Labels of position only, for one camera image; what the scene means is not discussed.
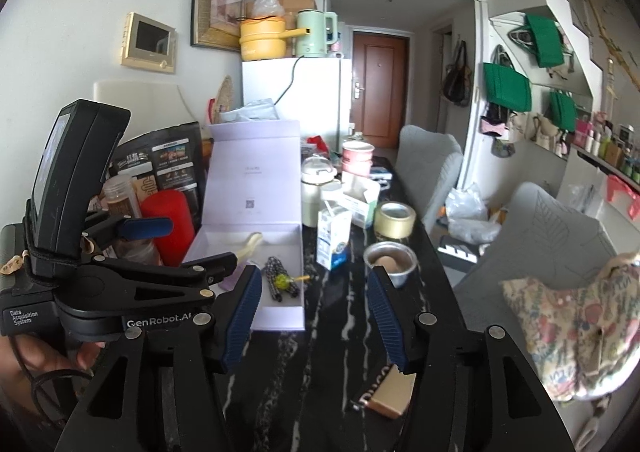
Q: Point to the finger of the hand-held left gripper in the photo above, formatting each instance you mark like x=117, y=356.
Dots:
x=215, y=264
x=145, y=227

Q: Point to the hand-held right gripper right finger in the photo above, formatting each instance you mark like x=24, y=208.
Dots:
x=387, y=317

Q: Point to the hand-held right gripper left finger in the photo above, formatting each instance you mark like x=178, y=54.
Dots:
x=242, y=317

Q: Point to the small purple box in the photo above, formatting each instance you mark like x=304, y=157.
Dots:
x=227, y=284

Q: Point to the cream hair clip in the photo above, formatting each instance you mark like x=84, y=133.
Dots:
x=248, y=247

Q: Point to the black white patterned scrunchie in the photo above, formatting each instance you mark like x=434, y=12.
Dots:
x=272, y=277

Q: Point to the gold hairpin with green ornament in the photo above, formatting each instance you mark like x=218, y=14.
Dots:
x=284, y=281

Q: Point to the long black box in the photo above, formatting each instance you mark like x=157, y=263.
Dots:
x=370, y=384

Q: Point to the gold rectangular box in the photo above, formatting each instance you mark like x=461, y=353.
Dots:
x=398, y=393

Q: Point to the lilac hinged gift box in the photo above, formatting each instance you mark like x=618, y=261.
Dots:
x=250, y=172

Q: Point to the person's left hand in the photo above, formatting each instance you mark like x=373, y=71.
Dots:
x=87, y=356

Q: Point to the red container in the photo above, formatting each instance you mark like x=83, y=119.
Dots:
x=167, y=227

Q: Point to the brown plastic jar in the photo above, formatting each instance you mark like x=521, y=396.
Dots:
x=120, y=197

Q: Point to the small metal bowl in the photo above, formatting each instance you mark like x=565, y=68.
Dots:
x=402, y=273

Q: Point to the brown egg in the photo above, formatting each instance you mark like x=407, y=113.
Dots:
x=387, y=263

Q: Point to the black printed box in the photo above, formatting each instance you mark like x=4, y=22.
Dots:
x=175, y=162

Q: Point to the clear packing tape roll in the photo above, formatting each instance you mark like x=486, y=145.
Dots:
x=395, y=227

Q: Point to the cream rounded board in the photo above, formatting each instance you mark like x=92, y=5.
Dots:
x=135, y=102

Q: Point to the white blue milk carton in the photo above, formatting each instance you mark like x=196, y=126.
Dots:
x=332, y=242

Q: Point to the black white striped object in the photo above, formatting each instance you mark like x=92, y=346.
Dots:
x=456, y=252

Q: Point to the white green carton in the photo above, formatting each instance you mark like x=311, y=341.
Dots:
x=360, y=204

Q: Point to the white jug with clear lid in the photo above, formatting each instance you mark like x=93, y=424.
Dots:
x=315, y=202

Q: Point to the white plastic bag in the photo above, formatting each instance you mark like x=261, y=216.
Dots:
x=470, y=217

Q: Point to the gold intercom panel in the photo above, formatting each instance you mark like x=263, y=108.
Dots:
x=150, y=40

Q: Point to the woven straw fan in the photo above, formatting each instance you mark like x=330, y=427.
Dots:
x=225, y=97

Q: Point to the grey leaf-patterned chair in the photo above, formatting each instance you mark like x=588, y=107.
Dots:
x=430, y=167
x=540, y=242

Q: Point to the clear plastic bag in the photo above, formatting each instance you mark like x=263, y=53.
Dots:
x=250, y=111

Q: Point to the red plastic bag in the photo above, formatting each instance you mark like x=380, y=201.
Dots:
x=317, y=143

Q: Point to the pink paper bowl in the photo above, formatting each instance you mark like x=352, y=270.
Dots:
x=357, y=157

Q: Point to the floral cushion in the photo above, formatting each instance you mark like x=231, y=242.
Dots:
x=575, y=332

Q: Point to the white fridge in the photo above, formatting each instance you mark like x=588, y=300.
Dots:
x=320, y=92

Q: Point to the small pink black bag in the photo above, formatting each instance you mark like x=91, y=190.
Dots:
x=492, y=125

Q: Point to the yellow cooking pot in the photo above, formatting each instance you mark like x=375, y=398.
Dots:
x=262, y=40

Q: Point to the brown door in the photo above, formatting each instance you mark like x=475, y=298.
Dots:
x=382, y=87

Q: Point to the beige plush toy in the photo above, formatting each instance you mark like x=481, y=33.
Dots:
x=620, y=263

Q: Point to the beige tote bag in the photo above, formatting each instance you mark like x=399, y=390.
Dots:
x=545, y=132

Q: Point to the light green electric kettle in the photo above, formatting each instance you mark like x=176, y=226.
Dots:
x=312, y=35

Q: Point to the black handbag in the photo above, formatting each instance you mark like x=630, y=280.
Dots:
x=457, y=77

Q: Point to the green tote bag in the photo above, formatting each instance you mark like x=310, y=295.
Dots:
x=562, y=110
x=505, y=87
x=545, y=40

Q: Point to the pink plastic bag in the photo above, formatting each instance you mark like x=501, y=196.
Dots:
x=622, y=194

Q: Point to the row of bottles on shelf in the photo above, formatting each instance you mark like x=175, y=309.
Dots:
x=610, y=147

